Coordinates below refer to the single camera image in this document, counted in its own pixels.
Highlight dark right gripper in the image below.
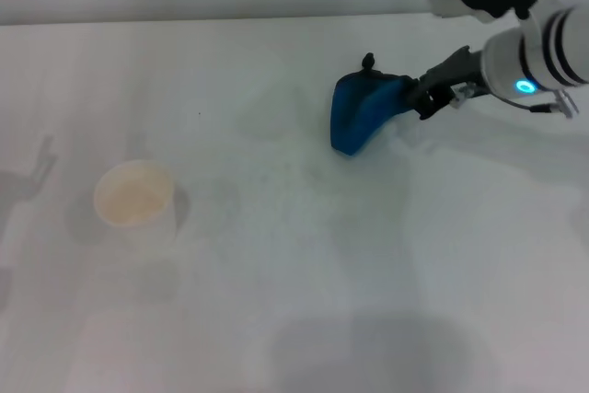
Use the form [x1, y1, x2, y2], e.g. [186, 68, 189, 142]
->
[403, 44, 487, 121]

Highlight blue rag with black trim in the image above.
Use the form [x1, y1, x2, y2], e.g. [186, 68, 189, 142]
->
[328, 52, 417, 157]

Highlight white paper cup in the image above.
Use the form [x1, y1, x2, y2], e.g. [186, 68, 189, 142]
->
[92, 158, 179, 252]

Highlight clear plastic cable plug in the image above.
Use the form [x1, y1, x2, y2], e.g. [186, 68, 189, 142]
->
[449, 81, 480, 108]

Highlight thin cable with silver connector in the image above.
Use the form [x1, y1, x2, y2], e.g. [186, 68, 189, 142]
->
[503, 88, 577, 120]

